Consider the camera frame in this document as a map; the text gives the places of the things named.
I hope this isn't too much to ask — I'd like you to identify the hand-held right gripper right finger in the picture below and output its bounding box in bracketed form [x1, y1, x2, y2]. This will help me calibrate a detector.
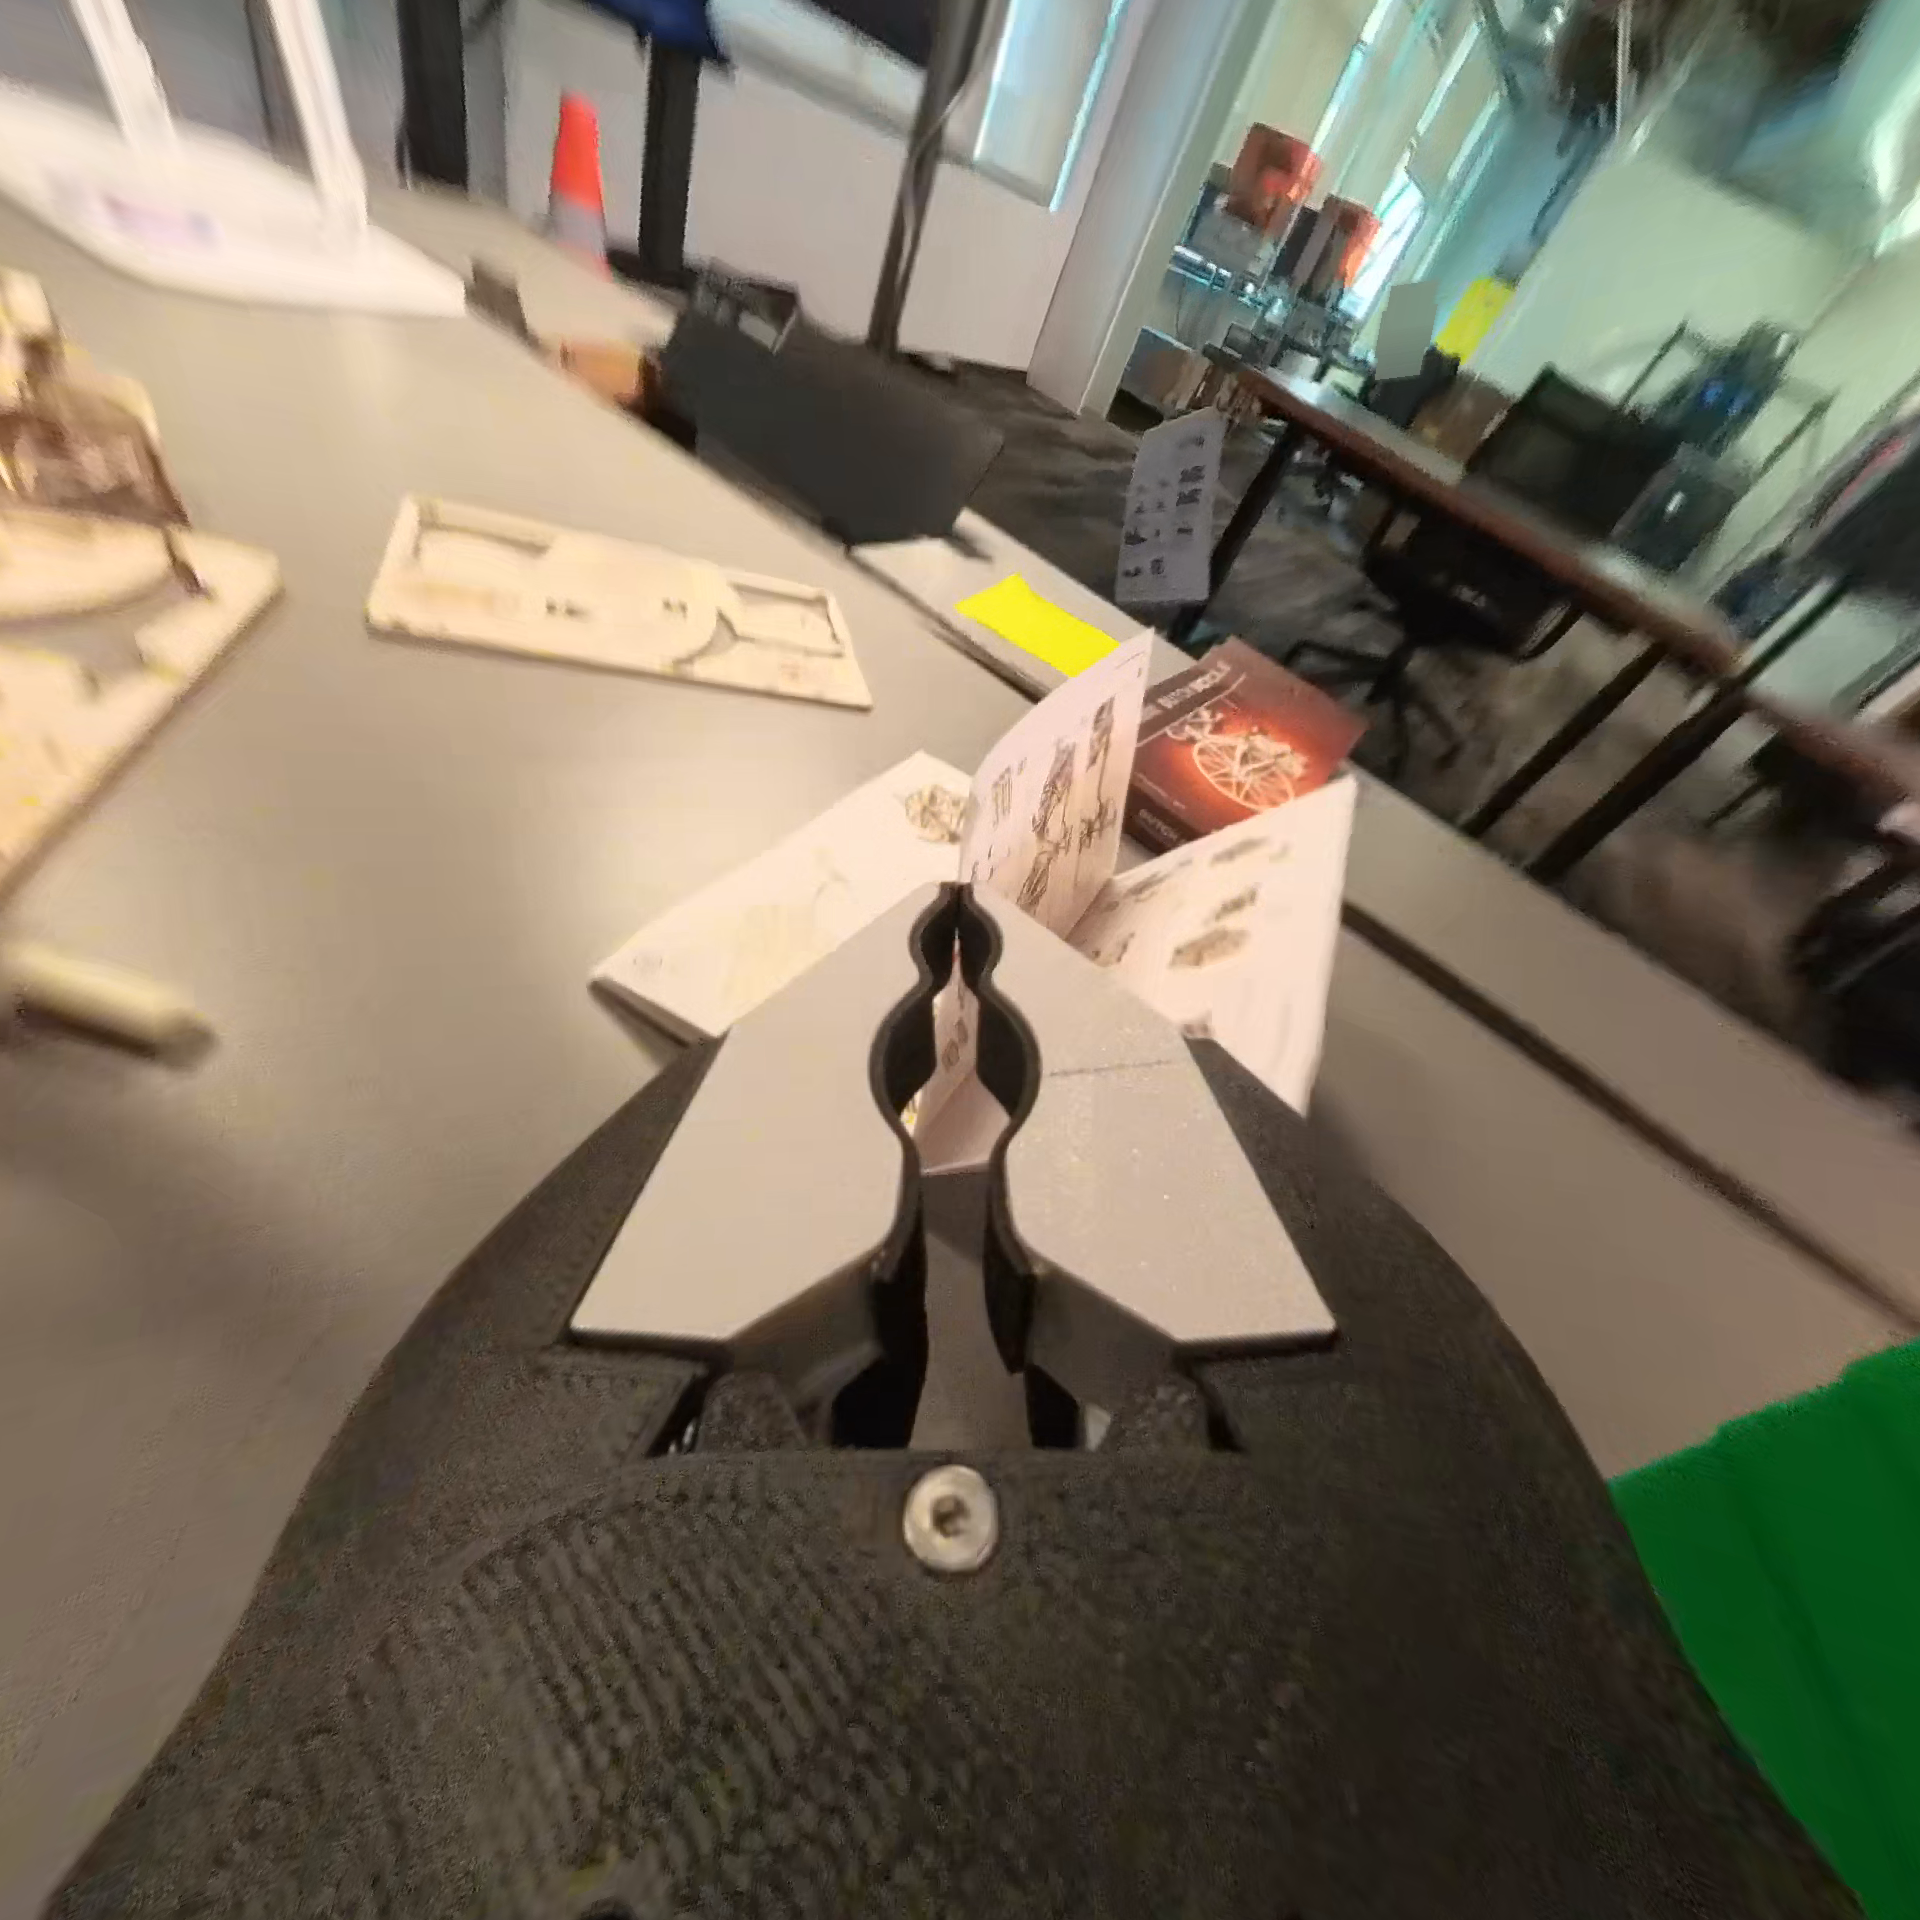
[960, 887, 1338, 1414]

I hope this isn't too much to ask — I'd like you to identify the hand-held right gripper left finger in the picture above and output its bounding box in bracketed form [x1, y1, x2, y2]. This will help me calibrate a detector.
[568, 883, 964, 1366]

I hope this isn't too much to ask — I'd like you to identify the dark red model kit box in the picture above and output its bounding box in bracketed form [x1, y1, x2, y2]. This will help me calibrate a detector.
[1124, 638, 1369, 837]

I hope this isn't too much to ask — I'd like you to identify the wooden parts sheet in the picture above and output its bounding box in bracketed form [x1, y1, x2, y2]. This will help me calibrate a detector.
[0, 517, 288, 902]
[366, 493, 876, 712]

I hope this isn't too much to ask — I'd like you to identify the partly built wooden model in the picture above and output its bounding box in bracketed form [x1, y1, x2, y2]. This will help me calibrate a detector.
[0, 267, 207, 601]

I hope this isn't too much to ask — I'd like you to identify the white instruction booklet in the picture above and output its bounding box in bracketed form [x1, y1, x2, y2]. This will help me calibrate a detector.
[589, 631, 1359, 1175]

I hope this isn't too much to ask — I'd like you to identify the yellow paper sheet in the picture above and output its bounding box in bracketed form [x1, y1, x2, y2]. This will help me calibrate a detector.
[954, 574, 1124, 681]

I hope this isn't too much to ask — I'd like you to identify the black mesh office chair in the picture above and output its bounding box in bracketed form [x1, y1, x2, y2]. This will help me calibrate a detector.
[1286, 502, 1583, 789]

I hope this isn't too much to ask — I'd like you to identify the pale round stick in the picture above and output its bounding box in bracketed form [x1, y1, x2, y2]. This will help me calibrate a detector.
[0, 937, 217, 1064]

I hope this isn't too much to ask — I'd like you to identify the white printed sheet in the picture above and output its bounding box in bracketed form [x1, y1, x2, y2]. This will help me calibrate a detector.
[1114, 407, 1230, 609]

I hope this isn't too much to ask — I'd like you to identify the black padded chair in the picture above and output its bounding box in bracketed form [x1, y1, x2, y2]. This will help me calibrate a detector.
[655, 303, 1007, 550]

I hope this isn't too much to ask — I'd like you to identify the dark wooden desk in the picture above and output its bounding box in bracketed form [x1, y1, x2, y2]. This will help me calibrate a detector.
[1199, 356, 1920, 888]

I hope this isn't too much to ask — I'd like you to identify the green plastic bin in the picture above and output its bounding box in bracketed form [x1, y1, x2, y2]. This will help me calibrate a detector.
[1609, 1339, 1920, 1920]

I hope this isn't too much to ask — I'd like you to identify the orange traffic cone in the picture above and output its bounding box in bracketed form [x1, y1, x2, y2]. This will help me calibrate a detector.
[542, 87, 615, 281]

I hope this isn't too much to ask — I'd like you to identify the black pole stand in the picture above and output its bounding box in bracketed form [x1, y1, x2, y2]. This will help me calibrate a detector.
[864, 0, 998, 358]

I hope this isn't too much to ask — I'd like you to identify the white frame board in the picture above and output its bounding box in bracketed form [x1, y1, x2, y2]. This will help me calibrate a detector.
[0, 0, 470, 319]

